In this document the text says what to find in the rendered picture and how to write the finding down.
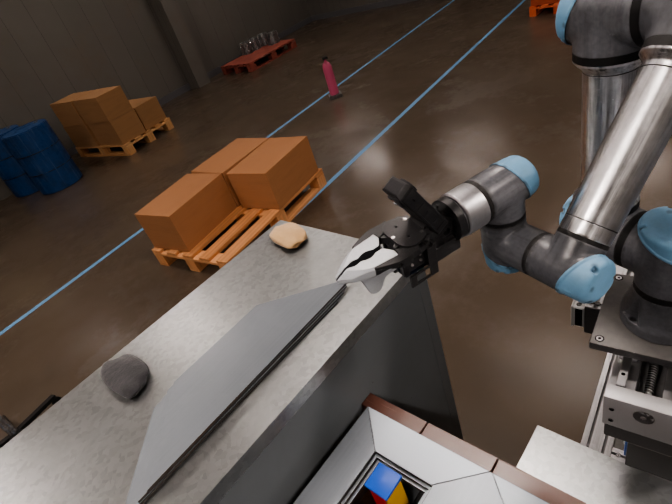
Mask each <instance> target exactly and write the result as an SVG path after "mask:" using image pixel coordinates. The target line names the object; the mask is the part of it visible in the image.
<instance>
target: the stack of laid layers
mask: <svg viewBox="0 0 672 504"><path fill-rule="evenodd" d="M379 462H381V463H382V464H384V465H385V466H387V467H389V468H390V469H392V470H393V471H395V472H397V473H398V474H400V475H401V476H402V480H403V481H405V482H406V483H408V484H410V485H411V486H413V487H414V488H416V489H418V490H419V491H421V492H422V493H424V494H423V496H422V498H421V499H420V501H419V503H418V504H422V502H423V500H424V499H425V497H426V495H427V494H428V492H429V490H430V489H431V487H432V485H430V484H428V483H426V482H425V481H423V480H422V479H420V478H418V477H417V476H415V475H413V474H412V473H410V472H408V471H407V470H405V469H404V468H402V467H400V466H399V465H397V464H395V463H394V462H392V461H390V460H389V459H387V458H385V457H384V456H382V455H381V454H379V453H377V452H376V451H375V452H374V454H373V455H372V457H371V458H370V459H369V461H368V462H367V464H366V465H365V466H364V468H363V469H362V471H361V472H360V473H359V475H358V476H357V478H356V479H355V480H354V482H353V483H352V485H351V486H350V488H349V489H348V490H347V492H346V493H345V495H344V496H343V497H342V499H341V500H340V502H339V503H338V504H353V503H354V501H355V500H356V498H357V497H358V495H359V494H360V492H361V491H362V490H363V488H364V487H365V486H364V484H365V483H366V481H367V480H368V478H369V477H370V475H371V474H372V472H373V471H374V470H375V468H376V467H377V465H378V464H379Z"/></svg>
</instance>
